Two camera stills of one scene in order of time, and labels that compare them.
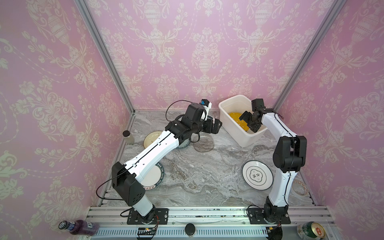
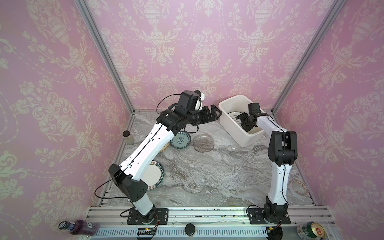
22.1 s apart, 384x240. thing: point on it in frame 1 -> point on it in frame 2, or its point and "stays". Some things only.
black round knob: (190, 229) stays
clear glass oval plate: (206, 143) stays
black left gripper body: (206, 125) -> (196, 116)
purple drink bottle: (80, 227) stays
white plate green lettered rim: (154, 178) stays
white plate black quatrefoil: (258, 175) -> (234, 114)
